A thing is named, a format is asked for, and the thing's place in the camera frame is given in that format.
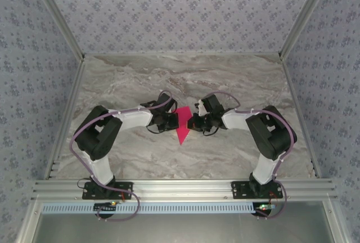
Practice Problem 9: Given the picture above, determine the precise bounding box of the slotted grey cable duct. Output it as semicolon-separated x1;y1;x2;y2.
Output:
41;202;254;215

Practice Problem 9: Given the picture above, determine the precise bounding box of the black base cable loop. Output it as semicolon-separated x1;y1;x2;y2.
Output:
78;177;95;192

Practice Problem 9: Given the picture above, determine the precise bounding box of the small black circuit board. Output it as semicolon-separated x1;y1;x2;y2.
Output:
94;202;118;213
254;202;276;216

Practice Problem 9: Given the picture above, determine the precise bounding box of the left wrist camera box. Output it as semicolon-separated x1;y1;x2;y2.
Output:
156;91;178;113

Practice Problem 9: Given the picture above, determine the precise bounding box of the aluminium frame post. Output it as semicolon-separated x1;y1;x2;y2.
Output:
28;0;86;61
278;0;335;58

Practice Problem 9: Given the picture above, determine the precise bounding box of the grey metal panel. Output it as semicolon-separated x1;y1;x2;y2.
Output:
16;200;347;243

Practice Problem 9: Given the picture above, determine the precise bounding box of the pink square paper sheet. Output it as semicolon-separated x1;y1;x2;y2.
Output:
174;106;192;146

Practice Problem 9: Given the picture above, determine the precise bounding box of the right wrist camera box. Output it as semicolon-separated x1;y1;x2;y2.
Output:
196;93;224;116

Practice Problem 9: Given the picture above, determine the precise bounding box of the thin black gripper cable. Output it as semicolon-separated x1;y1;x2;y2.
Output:
202;126;220;138
147;124;167;134

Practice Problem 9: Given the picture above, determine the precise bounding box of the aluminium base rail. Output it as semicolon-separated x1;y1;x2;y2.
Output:
32;178;338;201

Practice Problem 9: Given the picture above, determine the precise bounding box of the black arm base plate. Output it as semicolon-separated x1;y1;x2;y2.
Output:
82;181;133;200
231;180;283;200

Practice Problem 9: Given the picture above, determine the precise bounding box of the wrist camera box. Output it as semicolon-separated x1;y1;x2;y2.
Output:
156;91;178;113
196;93;224;116

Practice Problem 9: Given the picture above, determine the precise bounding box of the aluminium side rail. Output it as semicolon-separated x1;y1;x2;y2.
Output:
280;54;323;179
43;57;87;181

